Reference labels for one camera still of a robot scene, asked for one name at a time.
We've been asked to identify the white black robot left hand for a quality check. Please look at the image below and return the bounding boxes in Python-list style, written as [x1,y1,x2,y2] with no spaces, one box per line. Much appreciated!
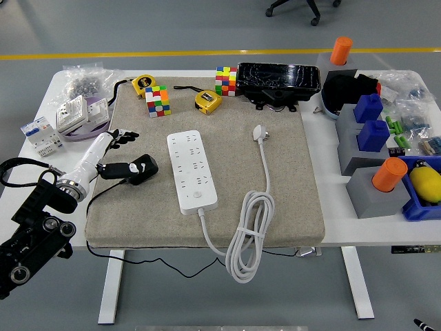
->
[61,128,147,190]

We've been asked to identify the black plug adapter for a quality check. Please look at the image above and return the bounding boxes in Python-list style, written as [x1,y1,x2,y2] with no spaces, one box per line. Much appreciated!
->
[124,154,159,186]

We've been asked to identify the white power strip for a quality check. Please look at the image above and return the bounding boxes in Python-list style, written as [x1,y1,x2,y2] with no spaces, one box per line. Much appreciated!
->
[167,130,218,217]

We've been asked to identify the thin black plug cord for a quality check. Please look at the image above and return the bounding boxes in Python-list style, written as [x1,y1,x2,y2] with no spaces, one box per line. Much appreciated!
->
[85,177,299,279]

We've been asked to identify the white circuit breaker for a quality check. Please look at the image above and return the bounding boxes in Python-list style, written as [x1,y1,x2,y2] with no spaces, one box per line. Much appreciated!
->
[19,116,65,159]

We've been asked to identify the clear bag of screws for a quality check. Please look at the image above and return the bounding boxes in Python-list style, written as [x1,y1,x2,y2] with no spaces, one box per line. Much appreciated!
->
[51,62,123,106]

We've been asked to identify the black box under table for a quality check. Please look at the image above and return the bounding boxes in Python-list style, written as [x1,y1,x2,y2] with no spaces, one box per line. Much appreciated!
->
[391,244,441,255]

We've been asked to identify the white table leg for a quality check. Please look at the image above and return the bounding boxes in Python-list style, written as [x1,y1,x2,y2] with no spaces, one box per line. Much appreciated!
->
[98,248,125,325]
[340,246,376,320]

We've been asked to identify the colourful puzzle cube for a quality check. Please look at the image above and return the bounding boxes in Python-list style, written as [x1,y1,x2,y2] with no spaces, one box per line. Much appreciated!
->
[215,66,238,97]
[144,85,172,119]

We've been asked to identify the yellow tape measure black label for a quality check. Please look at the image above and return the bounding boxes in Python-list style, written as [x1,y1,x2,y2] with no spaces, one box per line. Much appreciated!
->
[107,74,156,106]

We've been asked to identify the blue plastic bin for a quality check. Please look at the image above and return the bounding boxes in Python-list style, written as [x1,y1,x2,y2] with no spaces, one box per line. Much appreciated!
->
[396,154,441,222]

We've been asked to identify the yellow tape measure silver clip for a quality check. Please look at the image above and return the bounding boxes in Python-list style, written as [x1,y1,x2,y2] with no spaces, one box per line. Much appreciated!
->
[173,84,223,116]

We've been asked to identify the grey plastic block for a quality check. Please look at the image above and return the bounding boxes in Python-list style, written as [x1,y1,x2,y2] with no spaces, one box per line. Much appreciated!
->
[336,129,392,177]
[335,103,362,139]
[316,51,358,80]
[345,166,412,220]

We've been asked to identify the yellow toy lemon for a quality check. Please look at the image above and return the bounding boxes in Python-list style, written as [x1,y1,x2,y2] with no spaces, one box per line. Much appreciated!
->
[409,166,441,204]

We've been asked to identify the orange plastic cylinder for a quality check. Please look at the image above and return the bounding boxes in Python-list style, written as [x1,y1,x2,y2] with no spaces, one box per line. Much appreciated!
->
[371,157,409,193]
[329,36,353,66]

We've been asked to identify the clear bag of resistors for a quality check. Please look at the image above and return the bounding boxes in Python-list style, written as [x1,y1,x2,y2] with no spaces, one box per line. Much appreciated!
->
[418,135,441,158]

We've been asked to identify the grey-brown mat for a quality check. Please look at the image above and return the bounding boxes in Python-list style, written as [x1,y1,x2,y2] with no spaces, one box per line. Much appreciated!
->
[84,76,327,250]

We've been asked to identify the blue plastic block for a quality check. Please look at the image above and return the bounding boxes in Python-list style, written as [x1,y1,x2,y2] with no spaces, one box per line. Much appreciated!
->
[353,92,384,124]
[356,119,391,153]

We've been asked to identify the black device cracked screen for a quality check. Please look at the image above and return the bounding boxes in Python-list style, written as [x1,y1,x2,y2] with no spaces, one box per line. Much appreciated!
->
[236,61,322,114]

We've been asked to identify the clear bag blue parts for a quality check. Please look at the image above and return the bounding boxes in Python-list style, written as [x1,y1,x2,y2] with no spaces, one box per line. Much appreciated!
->
[396,98,434,134]

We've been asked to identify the clear plastic bag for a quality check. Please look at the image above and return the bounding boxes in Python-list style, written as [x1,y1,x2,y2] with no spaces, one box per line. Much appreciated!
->
[373,70,433,104]

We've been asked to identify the black cloth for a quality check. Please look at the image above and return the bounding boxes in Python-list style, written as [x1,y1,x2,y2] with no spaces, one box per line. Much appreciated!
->
[322,73,380,113]

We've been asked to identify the black office chair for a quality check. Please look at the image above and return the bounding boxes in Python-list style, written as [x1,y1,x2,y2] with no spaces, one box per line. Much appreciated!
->
[265,0,342,27]

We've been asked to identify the white wall socket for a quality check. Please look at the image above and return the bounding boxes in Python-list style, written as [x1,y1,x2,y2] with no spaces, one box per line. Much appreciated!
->
[56,94,90,134]
[86,98,111,125]

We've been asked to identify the metal table bracket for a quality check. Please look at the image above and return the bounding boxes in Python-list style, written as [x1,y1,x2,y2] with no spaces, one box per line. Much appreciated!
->
[296,246,323,258]

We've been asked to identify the white power strip cord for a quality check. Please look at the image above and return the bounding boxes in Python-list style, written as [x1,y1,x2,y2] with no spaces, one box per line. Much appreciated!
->
[196,123,276,284]

